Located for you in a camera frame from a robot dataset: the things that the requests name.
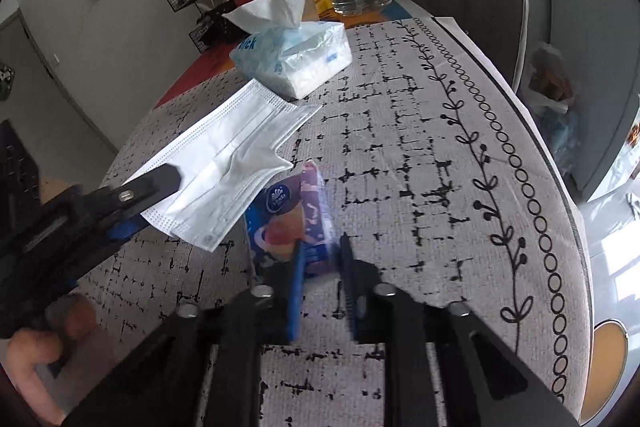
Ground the blue white tissue pack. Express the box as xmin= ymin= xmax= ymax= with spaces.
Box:
xmin=222 ymin=0 xmax=353 ymax=100

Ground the person's left hand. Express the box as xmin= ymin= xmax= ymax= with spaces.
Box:
xmin=10 ymin=294 xmax=98 ymax=425

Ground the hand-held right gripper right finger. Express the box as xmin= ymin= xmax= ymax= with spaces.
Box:
xmin=337 ymin=232 xmax=583 ymax=427

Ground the round wooden stool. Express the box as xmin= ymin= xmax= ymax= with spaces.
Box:
xmin=582 ymin=319 xmax=628 ymax=413

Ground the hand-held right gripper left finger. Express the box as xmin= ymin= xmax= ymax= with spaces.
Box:
xmin=65 ymin=242 xmax=306 ymax=427

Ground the blue purple pocket tissue pack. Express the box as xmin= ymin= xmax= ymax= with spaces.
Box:
xmin=244 ymin=159 xmax=338 ymax=283

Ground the white plastic bag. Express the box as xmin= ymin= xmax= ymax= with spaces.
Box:
xmin=522 ymin=42 xmax=581 ymax=112

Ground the grey door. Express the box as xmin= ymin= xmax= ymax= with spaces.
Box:
xmin=0 ymin=12 xmax=118 ymax=178

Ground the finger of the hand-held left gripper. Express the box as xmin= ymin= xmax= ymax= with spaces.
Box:
xmin=107 ymin=207 xmax=151 ymax=240
xmin=97 ymin=163 xmax=182 ymax=220

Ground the white face mask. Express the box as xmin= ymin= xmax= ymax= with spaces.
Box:
xmin=120 ymin=78 xmax=323 ymax=253

